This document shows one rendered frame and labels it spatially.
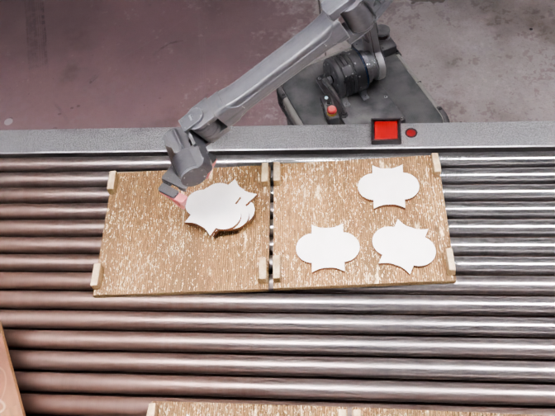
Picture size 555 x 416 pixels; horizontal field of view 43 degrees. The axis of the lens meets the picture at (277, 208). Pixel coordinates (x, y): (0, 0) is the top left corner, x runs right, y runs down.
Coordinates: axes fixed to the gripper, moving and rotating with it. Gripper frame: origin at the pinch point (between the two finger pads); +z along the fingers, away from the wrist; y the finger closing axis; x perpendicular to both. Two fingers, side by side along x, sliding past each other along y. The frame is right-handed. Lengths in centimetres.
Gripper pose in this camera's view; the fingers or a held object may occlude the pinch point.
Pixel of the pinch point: (192, 191)
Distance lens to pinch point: 164.3
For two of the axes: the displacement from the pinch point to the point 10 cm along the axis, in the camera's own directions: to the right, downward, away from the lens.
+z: 0.8, 5.5, 8.3
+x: -8.5, -4.0, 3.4
